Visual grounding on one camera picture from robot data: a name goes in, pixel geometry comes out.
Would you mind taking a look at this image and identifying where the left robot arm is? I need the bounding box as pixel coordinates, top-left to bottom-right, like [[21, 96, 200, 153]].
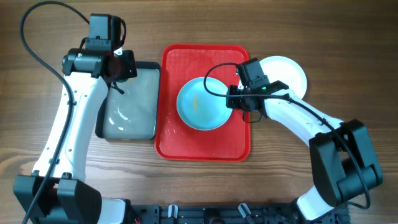
[[13, 49, 137, 223]]

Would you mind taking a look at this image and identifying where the white round plate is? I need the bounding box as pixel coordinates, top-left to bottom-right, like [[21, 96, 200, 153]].
[[260, 56, 308, 99]]

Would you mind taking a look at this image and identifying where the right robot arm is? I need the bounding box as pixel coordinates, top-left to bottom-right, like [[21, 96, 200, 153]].
[[226, 56, 383, 222]]

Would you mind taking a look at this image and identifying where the red plastic tray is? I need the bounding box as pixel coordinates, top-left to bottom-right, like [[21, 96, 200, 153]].
[[155, 44, 251, 162]]

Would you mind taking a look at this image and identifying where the black water tray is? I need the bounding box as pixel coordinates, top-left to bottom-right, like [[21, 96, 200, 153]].
[[95, 61, 161, 140]]

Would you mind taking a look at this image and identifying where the light blue plate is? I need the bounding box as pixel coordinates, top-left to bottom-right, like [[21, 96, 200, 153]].
[[177, 77, 233, 131]]

